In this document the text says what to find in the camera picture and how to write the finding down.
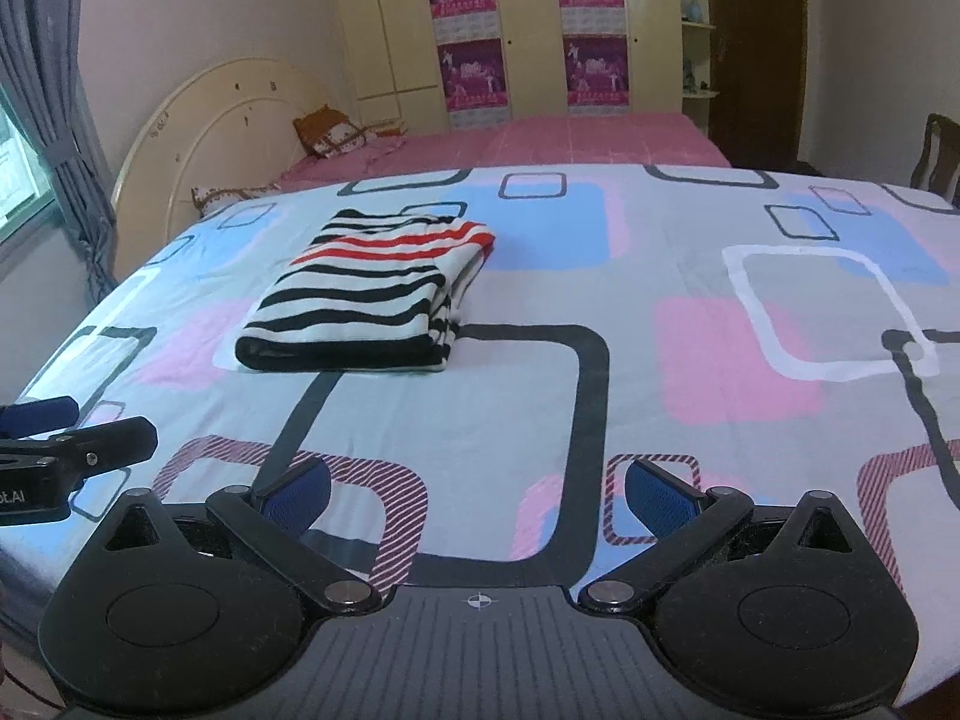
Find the striped black white red sweater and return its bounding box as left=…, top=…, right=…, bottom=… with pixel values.
left=235, top=208, right=494, bottom=372

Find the patterned grey bed sheet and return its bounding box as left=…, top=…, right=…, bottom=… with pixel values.
left=2, top=166, right=958, bottom=697

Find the window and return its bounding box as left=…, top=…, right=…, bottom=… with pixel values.
left=0, top=93, right=55, bottom=244

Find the grey blue curtain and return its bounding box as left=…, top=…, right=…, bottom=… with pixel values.
left=2, top=0, right=116, bottom=301

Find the cream wooden headboard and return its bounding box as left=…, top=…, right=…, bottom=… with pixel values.
left=112, top=57, right=332, bottom=280

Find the pink bed sheet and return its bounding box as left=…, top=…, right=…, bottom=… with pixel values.
left=275, top=112, right=729, bottom=192

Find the orange patterned pillow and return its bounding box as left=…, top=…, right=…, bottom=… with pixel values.
left=293, top=106, right=407, bottom=160

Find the dark wooden chair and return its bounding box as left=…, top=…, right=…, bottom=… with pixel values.
left=910, top=112, right=960, bottom=208

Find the purple poster lower right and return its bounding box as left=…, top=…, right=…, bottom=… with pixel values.
left=563, top=34, right=631, bottom=115

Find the purple poster lower left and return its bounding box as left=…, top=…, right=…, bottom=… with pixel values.
left=438, top=37, right=511, bottom=130

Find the cream yellow wardrobe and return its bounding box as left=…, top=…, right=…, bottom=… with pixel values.
left=335, top=0, right=682, bottom=133

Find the dark brown door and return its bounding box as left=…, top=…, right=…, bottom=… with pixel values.
left=709, top=0, right=807, bottom=171

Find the cream corner shelf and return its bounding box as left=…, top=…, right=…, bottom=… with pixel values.
left=679, top=0, right=718, bottom=135

